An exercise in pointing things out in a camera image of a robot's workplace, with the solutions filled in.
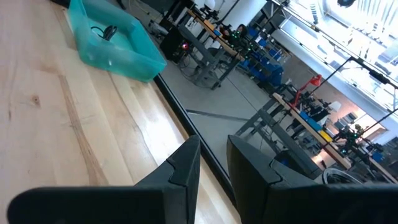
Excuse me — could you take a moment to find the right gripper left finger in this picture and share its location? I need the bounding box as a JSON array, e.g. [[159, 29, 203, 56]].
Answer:
[[6, 134, 201, 224]]

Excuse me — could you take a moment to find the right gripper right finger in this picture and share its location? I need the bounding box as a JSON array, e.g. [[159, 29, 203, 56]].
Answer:
[[226, 134, 398, 224]]

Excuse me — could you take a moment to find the black USB cable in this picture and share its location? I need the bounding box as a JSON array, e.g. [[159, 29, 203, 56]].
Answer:
[[90, 25, 119, 42]]

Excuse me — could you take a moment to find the blue storage bin rack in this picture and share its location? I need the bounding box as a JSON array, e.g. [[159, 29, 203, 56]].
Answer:
[[244, 26, 284, 87]]

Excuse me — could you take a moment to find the teal plastic bin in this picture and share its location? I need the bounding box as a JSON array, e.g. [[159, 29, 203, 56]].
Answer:
[[67, 0, 168, 83]]

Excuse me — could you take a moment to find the translucent jug with black rim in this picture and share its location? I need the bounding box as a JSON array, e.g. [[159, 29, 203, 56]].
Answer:
[[321, 167, 373, 185]]

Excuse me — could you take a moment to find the grey-legged wooden workbench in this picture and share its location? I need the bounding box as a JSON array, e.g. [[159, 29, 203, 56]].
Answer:
[[177, 7, 247, 91], [234, 91, 354, 171]]

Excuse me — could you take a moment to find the red desk lamp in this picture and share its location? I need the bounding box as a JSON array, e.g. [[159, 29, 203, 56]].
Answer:
[[290, 73, 323, 108]]

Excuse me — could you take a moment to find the person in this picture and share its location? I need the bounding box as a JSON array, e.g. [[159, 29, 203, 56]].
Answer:
[[219, 26, 233, 43], [236, 24, 250, 43]]

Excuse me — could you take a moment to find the black computer tower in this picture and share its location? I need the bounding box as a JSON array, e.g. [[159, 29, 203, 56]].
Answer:
[[159, 26, 194, 64]]

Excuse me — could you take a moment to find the black aluminium table frame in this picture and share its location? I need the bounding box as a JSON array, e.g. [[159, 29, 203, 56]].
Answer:
[[153, 73, 238, 207]]

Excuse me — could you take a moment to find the black background station frame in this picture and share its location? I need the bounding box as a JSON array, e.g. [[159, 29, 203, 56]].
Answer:
[[309, 55, 398, 94]]

